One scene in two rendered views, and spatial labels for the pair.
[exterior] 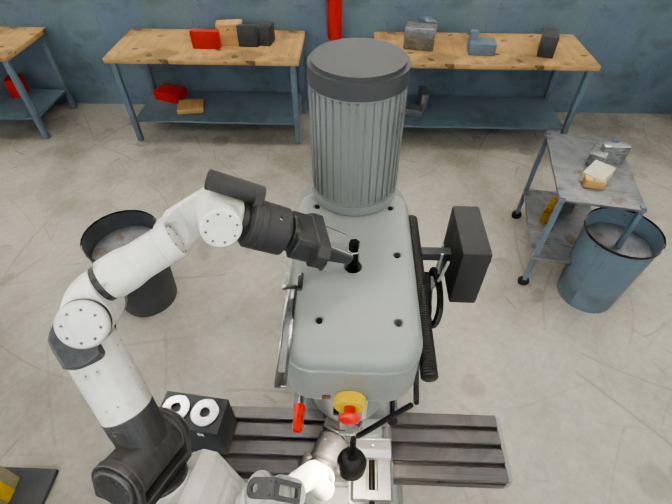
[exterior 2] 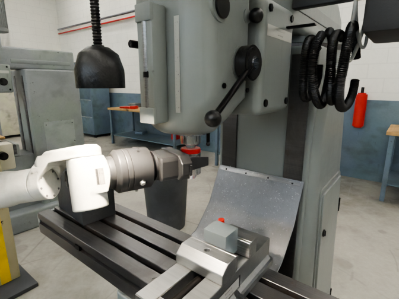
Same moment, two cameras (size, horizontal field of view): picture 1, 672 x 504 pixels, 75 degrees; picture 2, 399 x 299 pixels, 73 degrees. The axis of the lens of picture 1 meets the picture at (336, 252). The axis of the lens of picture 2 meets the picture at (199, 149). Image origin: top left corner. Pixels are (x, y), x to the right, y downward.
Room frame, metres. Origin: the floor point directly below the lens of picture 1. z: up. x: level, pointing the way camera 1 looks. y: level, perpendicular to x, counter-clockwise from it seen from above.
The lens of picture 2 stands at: (0.11, -0.41, 1.41)
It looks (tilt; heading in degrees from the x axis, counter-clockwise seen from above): 13 degrees down; 36
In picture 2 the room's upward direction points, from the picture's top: straight up
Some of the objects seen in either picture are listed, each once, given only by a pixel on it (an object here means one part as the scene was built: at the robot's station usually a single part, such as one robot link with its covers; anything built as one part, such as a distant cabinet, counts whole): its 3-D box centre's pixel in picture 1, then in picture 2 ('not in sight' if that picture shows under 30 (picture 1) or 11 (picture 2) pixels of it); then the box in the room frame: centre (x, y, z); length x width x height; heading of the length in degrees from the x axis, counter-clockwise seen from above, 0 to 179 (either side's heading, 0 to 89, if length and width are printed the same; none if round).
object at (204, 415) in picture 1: (197, 422); (84, 185); (0.62, 0.48, 1.05); 0.22 x 0.12 x 0.20; 82
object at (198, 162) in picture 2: not in sight; (197, 163); (0.59, -0.06, 1.24); 0.06 x 0.02 x 0.03; 158
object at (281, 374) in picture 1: (287, 324); not in sight; (0.45, 0.09, 1.89); 0.24 x 0.04 x 0.01; 178
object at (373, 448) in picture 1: (372, 448); (206, 258); (0.54, -0.12, 1.04); 0.12 x 0.06 x 0.04; 88
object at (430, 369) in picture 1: (416, 286); not in sight; (0.63, -0.18, 1.79); 0.45 x 0.04 x 0.04; 178
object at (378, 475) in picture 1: (371, 444); (212, 266); (0.56, -0.12, 1.01); 0.35 x 0.15 x 0.11; 178
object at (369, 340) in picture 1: (351, 285); not in sight; (0.61, -0.04, 1.81); 0.47 x 0.26 x 0.16; 178
